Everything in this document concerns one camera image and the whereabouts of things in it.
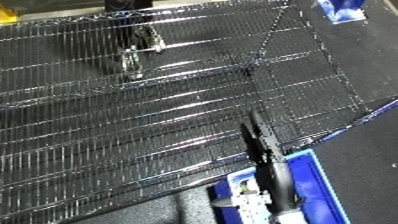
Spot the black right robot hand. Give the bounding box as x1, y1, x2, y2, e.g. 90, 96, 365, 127
238, 111, 306, 215

